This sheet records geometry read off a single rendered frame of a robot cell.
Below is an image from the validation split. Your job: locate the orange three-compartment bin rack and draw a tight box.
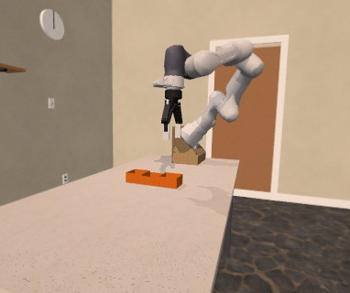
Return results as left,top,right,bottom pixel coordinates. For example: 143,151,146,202
126,169,182,189

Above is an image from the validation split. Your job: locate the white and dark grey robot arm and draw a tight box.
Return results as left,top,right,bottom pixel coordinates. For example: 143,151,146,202
153,39,264,149

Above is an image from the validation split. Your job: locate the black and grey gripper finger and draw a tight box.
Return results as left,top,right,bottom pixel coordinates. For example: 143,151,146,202
173,103,182,138
161,100,177,140

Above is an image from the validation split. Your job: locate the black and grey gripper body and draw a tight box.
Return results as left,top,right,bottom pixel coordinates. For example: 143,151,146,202
165,89,182,112

